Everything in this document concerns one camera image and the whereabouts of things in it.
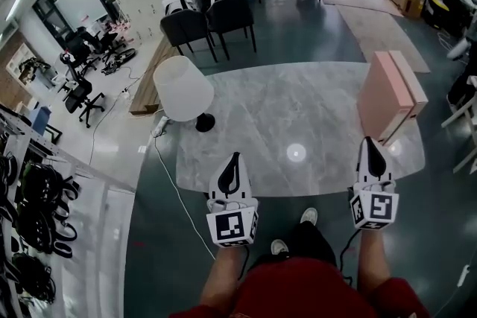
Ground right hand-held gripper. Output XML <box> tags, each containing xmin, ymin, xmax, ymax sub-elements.
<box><xmin>348</xmin><ymin>136</ymin><xmax>400</xmax><ymax>232</ymax></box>

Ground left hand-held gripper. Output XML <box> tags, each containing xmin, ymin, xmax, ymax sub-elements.
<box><xmin>205</xmin><ymin>151</ymin><xmax>260</xmax><ymax>249</ymax></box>

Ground pink binder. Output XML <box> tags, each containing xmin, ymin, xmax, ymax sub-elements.
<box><xmin>356</xmin><ymin>51</ymin><xmax>415</xmax><ymax>145</ymax></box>

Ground beige binder with label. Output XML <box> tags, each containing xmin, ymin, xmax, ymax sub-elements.
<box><xmin>383</xmin><ymin>50</ymin><xmax>429</xmax><ymax>146</ymax></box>

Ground person's right forearm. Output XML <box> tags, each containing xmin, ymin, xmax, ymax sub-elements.
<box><xmin>357</xmin><ymin>229</ymin><xmax>393</xmax><ymax>297</ymax></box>

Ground person's left forearm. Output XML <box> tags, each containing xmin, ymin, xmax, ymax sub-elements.
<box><xmin>199</xmin><ymin>245</ymin><xmax>249</xmax><ymax>308</ymax></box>

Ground person's left white shoe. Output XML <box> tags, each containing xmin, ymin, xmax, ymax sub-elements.
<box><xmin>271</xmin><ymin>238</ymin><xmax>290</xmax><ymax>256</ymax></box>

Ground person's white shoe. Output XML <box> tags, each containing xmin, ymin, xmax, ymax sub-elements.
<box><xmin>271</xmin><ymin>238</ymin><xmax>290</xmax><ymax>256</ymax></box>
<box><xmin>300</xmin><ymin>207</ymin><xmax>319</xmax><ymax>226</ymax></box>

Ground person's right white shoe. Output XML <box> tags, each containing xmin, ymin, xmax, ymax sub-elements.
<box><xmin>300</xmin><ymin>207</ymin><xmax>319</xmax><ymax>226</ymax></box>

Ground white power strip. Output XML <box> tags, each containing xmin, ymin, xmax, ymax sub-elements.
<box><xmin>151</xmin><ymin>115</ymin><xmax>171</xmax><ymax>139</ymax></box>

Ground person's black trousers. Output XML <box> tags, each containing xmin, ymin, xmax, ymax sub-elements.
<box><xmin>247</xmin><ymin>221</ymin><xmax>338</xmax><ymax>269</ymax></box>

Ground white shade table lamp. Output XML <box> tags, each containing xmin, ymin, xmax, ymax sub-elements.
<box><xmin>152</xmin><ymin>55</ymin><xmax>216</xmax><ymax>133</ymax></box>

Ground person's red shirt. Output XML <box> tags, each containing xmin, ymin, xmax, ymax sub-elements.
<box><xmin>169</xmin><ymin>256</ymin><xmax>432</xmax><ymax>318</ymax></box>

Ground low wooden platform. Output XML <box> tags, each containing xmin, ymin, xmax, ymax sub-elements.
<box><xmin>129</xmin><ymin>35</ymin><xmax>176</xmax><ymax>117</ymax></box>

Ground large beige rug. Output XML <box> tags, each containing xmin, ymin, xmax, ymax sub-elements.
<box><xmin>337</xmin><ymin>5</ymin><xmax>432</xmax><ymax>74</ymax></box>

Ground dark grey upholstered chair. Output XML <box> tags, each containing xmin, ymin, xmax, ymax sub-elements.
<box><xmin>206</xmin><ymin>0</ymin><xmax>258</xmax><ymax>61</ymax></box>
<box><xmin>160</xmin><ymin>9</ymin><xmax>218</xmax><ymax>63</ymax></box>

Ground black folding bike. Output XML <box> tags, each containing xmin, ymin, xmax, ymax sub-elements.
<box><xmin>100</xmin><ymin>47</ymin><xmax>137</xmax><ymax>77</ymax></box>

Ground beige door mat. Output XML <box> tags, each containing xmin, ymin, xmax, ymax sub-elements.
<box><xmin>320</xmin><ymin>0</ymin><xmax>404</xmax><ymax>18</ymax></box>

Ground black office chair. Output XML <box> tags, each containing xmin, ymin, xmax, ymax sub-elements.
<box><xmin>65</xmin><ymin>77</ymin><xmax>107</xmax><ymax>129</ymax></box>
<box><xmin>63</xmin><ymin>28</ymin><xmax>126</xmax><ymax>69</ymax></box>

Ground yellow-lidded black bin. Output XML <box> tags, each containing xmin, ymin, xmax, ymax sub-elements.
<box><xmin>423</xmin><ymin>0</ymin><xmax>452</xmax><ymax>29</ymax></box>

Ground white metal rack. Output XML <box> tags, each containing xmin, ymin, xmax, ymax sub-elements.
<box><xmin>0</xmin><ymin>104</ymin><xmax>137</xmax><ymax>318</ymax></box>

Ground blue storage box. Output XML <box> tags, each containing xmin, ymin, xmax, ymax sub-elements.
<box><xmin>31</xmin><ymin>106</ymin><xmax>54</xmax><ymax>137</ymax></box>

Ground white cubby shelf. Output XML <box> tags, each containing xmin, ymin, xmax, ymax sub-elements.
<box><xmin>5</xmin><ymin>42</ymin><xmax>39</xmax><ymax>81</ymax></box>

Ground white power cable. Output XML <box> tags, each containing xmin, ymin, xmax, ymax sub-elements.
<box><xmin>152</xmin><ymin>130</ymin><xmax>218</xmax><ymax>260</ymax></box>

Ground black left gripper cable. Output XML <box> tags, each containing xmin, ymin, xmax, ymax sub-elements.
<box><xmin>238</xmin><ymin>245</ymin><xmax>251</xmax><ymax>281</ymax></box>

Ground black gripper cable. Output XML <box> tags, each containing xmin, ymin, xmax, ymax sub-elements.
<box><xmin>339</xmin><ymin>229</ymin><xmax>361</xmax><ymax>286</ymax></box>
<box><xmin>238</xmin><ymin>245</ymin><xmax>251</xmax><ymax>281</ymax></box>

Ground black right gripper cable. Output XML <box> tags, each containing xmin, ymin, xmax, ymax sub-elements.
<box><xmin>339</xmin><ymin>229</ymin><xmax>361</xmax><ymax>286</ymax></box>

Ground white adapter cable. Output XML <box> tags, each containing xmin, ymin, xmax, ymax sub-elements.
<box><xmin>456</xmin><ymin>264</ymin><xmax>472</xmax><ymax>288</ymax></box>

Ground white coiled floor cable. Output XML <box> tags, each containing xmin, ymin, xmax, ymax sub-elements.
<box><xmin>437</xmin><ymin>31</ymin><xmax>454</xmax><ymax>50</ymax></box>

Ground pile of black strap gear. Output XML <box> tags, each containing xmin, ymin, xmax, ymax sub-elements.
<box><xmin>0</xmin><ymin>152</ymin><xmax>79</xmax><ymax>306</ymax></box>

